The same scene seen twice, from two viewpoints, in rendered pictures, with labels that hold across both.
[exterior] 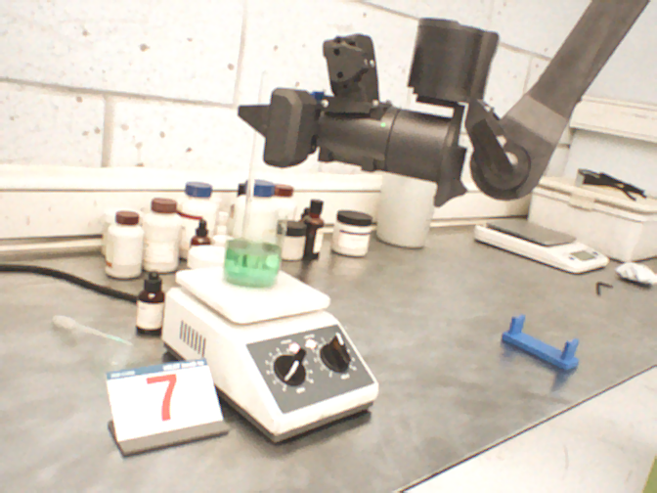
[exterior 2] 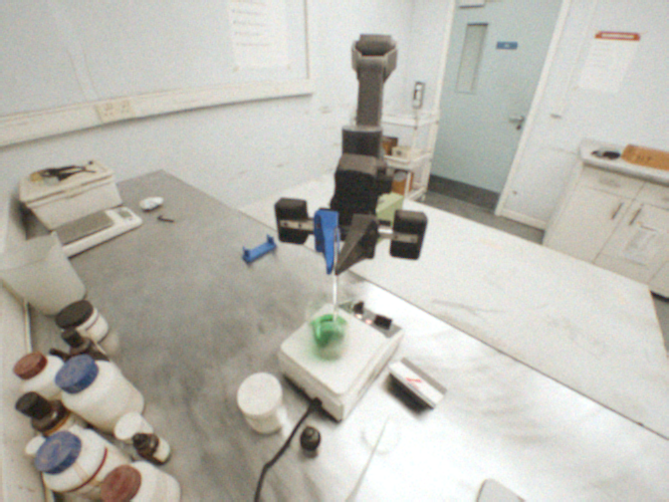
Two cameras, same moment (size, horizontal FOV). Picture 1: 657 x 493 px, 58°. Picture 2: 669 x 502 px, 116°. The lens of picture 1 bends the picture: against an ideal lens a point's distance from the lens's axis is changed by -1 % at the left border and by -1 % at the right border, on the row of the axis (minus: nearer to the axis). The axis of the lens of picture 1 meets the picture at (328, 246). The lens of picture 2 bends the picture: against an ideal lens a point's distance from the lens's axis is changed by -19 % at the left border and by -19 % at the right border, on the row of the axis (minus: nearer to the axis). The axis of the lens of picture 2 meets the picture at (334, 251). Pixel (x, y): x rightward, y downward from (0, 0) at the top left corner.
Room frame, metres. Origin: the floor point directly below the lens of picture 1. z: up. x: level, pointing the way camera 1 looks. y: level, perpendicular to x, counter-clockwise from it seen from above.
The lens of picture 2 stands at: (0.60, 0.30, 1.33)
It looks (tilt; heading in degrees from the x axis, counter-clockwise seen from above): 36 degrees down; 264
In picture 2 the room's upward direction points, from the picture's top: straight up
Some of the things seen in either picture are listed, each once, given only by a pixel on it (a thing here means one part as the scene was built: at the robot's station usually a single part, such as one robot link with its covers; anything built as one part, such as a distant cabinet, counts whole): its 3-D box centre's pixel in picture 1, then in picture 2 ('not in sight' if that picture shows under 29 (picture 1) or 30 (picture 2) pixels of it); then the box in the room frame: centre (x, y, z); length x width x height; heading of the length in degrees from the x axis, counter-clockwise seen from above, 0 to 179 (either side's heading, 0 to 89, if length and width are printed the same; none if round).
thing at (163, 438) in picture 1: (167, 402); (417, 379); (0.45, 0.11, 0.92); 0.09 x 0.06 x 0.04; 127
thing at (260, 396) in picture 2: (209, 284); (264, 404); (0.69, 0.13, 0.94); 0.06 x 0.06 x 0.08
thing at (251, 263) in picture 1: (253, 247); (331, 329); (0.58, 0.07, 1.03); 0.07 x 0.06 x 0.08; 15
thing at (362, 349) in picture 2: (252, 289); (334, 344); (0.58, 0.07, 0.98); 0.12 x 0.12 x 0.01; 45
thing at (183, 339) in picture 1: (262, 337); (342, 348); (0.56, 0.05, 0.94); 0.22 x 0.13 x 0.08; 45
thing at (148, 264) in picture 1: (161, 234); (141, 492); (0.82, 0.24, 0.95); 0.06 x 0.06 x 0.10
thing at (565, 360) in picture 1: (541, 339); (259, 246); (0.75, -0.30, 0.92); 0.10 x 0.03 x 0.04; 43
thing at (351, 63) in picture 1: (356, 74); (360, 182); (0.54, 0.00, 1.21); 0.07 x 0.06 x 0.07; 161
